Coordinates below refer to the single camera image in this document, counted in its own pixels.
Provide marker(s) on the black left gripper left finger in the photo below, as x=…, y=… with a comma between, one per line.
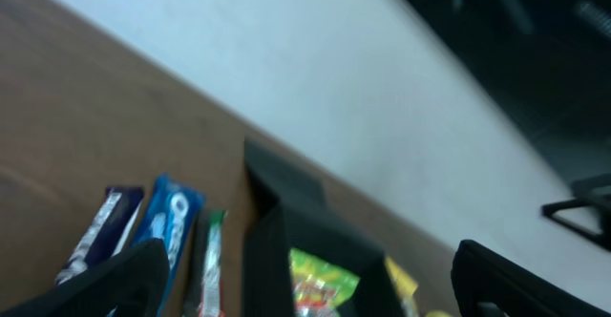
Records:
x=132, y=283

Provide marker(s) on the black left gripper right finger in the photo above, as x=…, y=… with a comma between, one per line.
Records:
x=487, y=284

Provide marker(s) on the yellow Hacks candy bag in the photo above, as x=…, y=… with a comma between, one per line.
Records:
x=404, y=286

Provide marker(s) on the blue Oreo cookie pack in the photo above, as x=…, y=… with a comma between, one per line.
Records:
x=169, y=216

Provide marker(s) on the yellow candy bottle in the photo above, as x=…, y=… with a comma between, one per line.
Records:
x=438, y=313

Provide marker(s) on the green red candy bar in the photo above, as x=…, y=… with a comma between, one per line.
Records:
x=203, y=294

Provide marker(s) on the blue Dairy Milk chocolate bar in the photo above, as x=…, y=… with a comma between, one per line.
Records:
x=108, y=232

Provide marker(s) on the green Haribo gummy bag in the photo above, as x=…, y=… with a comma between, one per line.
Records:
x=319, y=287

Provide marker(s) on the black open box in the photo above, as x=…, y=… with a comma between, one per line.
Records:
x=293, y=213

